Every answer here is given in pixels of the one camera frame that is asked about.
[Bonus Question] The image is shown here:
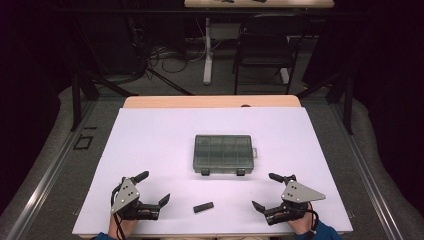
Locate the person's right hand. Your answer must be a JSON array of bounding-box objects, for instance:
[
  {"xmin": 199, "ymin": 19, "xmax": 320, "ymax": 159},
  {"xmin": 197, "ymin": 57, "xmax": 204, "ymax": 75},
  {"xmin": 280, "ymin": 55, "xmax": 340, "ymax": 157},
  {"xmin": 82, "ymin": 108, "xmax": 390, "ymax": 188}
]
[{"xmin": 288, "ymin": 203, "xmax": 317, "ymax": 236}]

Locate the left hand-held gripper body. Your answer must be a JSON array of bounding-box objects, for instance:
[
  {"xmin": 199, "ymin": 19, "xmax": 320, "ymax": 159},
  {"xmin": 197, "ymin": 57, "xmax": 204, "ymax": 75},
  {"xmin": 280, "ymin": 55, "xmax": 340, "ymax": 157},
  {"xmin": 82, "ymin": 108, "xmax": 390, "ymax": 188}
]
[{"xmin": 110, "ymin": 177, "xmax": 161, "ymax": 221}]

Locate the small black bar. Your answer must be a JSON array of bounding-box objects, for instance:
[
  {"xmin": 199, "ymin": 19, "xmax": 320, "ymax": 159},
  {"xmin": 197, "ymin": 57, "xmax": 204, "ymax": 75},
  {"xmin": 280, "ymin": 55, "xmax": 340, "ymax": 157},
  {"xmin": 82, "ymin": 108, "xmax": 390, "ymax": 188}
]
[{"xmin": 192, "ymin": 201, "xmax": 215, "ymax": 214}]

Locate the grey plastic compartment box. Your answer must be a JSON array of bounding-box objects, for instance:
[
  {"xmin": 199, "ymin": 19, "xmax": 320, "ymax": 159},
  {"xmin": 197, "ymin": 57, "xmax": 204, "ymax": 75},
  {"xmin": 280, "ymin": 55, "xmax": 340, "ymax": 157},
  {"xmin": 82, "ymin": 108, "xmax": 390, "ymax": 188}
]
[{"xmin": 192, "ymin": 134, "xmax": 258, "ymax": 177}]

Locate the white board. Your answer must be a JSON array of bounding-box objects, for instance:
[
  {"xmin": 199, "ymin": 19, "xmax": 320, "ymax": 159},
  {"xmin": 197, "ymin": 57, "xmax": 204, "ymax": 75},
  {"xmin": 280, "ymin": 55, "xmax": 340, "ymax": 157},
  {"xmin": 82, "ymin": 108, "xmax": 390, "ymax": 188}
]
[{"xmin": 72, "ymin": 106, "xmax": 354, "ymax": 236}]

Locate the black metal stand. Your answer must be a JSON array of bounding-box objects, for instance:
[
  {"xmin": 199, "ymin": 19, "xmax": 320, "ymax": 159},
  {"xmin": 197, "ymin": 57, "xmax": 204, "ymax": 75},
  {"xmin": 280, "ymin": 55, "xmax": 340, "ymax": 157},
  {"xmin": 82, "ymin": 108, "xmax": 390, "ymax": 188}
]
[
  {"xmin": 69, "ymin": 19, "xmax": 139, "ymax": 133},
  {"xmin": 296, "ymin": 71, "xmax": 354, "ymax": 136}
]

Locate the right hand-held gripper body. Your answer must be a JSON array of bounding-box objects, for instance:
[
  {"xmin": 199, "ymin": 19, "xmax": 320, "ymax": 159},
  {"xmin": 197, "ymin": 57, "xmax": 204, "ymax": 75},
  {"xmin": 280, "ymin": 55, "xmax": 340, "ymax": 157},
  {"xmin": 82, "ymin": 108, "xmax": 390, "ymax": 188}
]
[{"xmin": 265, "ymin": 174, "xmax": 327, "ymax": 227}]

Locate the left hand-held gripper black cable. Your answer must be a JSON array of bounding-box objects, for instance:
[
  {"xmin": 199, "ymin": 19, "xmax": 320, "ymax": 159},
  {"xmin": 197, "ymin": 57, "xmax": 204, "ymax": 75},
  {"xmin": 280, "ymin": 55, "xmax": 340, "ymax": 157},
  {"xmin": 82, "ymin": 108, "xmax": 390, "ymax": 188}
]
[{"xmin": 110, "ymin": 184, "xmax": 128, "ymax": 240}]

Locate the wooden desk with white legs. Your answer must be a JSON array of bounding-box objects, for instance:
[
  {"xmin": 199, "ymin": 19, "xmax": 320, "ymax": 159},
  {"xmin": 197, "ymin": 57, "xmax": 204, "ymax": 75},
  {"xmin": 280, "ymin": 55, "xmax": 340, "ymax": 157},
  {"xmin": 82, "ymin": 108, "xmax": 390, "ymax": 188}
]
[{"xmin": 184, "ymin": 0, "xmax": 335, "ymax": 86}]

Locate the bundle of floor cables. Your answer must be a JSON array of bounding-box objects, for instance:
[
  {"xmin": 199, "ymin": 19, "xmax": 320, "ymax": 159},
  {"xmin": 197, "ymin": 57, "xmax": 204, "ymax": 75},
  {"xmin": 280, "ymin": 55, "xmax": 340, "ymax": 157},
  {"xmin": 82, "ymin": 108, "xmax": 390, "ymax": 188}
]
[{"xmin": 146, "ymin": 36, "xmax": 208, "ymax": 81}]

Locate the person's left hand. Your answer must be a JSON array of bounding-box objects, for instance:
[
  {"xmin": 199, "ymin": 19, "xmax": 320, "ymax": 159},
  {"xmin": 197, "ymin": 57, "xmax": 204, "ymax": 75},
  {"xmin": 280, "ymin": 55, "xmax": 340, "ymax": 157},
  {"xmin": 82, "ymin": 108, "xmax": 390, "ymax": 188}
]
[{"xmin": 107, "ymin": 213, "xmax": 140, "ymax": 240}]

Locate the hand-held gripper black cable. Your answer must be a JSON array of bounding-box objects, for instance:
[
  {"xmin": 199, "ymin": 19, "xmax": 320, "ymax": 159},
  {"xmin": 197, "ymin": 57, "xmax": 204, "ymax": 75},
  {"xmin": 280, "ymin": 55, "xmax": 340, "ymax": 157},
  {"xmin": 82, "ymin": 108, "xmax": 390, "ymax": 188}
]
[
  {"xmin": 306, "ymin": 201, "xmax": 320, "ymax": 234},
  {"xmin": 110, "ymin": 184, "xmax": 128, "ymax": 240}
]

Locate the black chair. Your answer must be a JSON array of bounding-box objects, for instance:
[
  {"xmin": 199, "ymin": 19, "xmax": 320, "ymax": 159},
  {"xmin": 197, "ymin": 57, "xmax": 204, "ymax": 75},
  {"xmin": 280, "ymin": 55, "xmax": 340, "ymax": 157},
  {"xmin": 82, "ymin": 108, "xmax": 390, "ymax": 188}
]
[{"xmin": 232, "ymin": 13, "xmax": 311, "ymax": 96}]

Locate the metal floor rail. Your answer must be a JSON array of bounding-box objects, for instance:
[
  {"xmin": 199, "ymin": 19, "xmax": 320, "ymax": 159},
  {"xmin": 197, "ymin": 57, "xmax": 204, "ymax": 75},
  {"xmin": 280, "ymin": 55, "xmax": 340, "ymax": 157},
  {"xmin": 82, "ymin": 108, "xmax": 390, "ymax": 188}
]
[
  {"xmin": 329, "ymin": 103, "xmax": 404, "ymax": 240},
  {"xmin": 6, "ymin": 99, "xmax": 98, "ymax": 240}
]

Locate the right hand-held gripper black cable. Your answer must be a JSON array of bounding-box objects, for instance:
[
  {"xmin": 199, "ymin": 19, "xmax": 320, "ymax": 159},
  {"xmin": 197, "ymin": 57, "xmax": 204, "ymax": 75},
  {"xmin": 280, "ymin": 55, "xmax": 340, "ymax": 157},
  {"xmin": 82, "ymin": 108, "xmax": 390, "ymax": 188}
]
[{"xmin": 306, "ymin": 201, "xmax": 320, "ymax": 234}]

